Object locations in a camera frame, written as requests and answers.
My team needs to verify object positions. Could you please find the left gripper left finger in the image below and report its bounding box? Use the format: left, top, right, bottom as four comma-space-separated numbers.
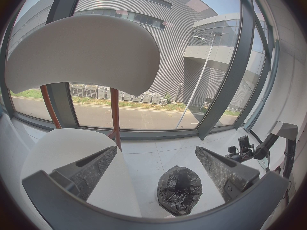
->
49, 145, 118, 201

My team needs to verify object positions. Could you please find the window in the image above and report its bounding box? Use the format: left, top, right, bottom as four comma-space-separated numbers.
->
0, 0, 281, 141

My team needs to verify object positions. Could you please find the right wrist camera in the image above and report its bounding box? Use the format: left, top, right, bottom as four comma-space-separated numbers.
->
238, 136, 254, 152

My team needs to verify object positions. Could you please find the black plastic bag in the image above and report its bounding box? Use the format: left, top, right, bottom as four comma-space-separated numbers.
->
157, 165, 203, 216

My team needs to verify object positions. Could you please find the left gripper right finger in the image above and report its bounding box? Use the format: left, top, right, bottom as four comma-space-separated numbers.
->
195, 145, 260, 203

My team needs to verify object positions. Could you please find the white chair with wooden legs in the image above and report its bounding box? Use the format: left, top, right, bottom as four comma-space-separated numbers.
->
4, 16, 161, 218

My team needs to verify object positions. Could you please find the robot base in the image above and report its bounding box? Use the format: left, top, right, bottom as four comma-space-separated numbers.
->
260, 156, 297, 201

